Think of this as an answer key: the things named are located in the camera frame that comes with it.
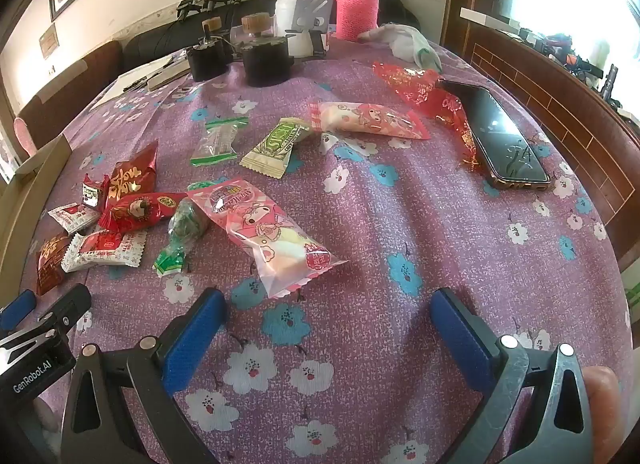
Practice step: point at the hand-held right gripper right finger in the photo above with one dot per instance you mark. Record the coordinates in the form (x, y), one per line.
(462, 344)

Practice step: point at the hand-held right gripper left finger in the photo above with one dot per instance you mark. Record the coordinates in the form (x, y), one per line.
(195, 339)

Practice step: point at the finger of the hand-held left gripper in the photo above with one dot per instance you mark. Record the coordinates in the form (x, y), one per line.
(15, 309)
(70, 301)

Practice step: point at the dark red snack packet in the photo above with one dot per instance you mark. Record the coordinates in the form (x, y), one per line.
(50, 264)

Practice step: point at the white packet red label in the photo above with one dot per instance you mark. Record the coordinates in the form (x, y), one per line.
(102, 249)

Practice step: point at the small white red packet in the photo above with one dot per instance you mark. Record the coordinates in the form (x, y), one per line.
(75, 216)

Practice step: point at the green candy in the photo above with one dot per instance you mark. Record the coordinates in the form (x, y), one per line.
(185, 229)

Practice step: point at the small red white candy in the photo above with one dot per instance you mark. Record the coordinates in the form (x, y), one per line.
(91, 192)

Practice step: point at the long red candy packet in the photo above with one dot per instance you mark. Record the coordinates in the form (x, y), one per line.
(140, 209)

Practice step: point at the red gold snack packet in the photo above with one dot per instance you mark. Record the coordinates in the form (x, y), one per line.
(132, 176)

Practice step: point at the person's right hand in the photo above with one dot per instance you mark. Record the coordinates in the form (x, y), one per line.
(602, 409)

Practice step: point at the large pink marshmallow packet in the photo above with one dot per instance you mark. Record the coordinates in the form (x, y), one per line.
(270, 239)

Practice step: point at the purple floral tablecloth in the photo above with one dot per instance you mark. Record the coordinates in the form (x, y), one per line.
(375, 224)

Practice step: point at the clear green-edged candy packet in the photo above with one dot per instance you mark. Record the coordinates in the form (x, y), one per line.
(217, 141)

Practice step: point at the beige green candy packet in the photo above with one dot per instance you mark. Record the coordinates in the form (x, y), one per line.
(275, 146)

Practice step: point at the brown armchair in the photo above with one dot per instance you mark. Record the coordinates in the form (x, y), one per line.
(70, 88)

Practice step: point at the black smartphone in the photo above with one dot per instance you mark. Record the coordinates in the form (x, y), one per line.
(500, 133)

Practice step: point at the white paper sheet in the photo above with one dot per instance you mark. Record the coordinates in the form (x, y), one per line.
(115, 88)

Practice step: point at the black pen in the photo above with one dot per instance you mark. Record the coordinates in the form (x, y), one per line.
(140, 82)

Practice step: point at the slim pink marshmallow packet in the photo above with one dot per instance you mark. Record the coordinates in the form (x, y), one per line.
(365, 121)

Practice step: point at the notebook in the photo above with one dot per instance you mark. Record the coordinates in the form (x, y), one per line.
(172, 71)

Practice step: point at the red plastic bag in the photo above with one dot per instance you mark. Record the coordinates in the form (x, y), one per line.
(415, 86)

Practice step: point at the brown wooden cabinet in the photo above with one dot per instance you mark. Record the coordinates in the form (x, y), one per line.
(550, 93)

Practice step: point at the black sofa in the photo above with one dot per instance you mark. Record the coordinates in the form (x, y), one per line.
(150, 43)

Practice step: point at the black holder with wooden knob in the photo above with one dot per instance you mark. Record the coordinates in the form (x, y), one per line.
(207, 61)
(265, 63)

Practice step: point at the pile of black tools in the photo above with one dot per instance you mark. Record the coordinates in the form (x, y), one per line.
(575, 56)

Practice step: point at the white cloth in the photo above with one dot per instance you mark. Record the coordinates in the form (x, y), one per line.
(400, 41)

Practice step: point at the white plastic container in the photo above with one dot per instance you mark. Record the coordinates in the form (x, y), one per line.
(286, 18)

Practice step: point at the pink thermos bottle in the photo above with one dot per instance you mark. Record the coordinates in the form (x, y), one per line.
(356, 8)

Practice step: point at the grey phone stand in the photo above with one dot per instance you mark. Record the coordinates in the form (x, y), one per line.
(312, 6)

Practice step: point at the small wall sign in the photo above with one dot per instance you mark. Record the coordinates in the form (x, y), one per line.
(48, 41)

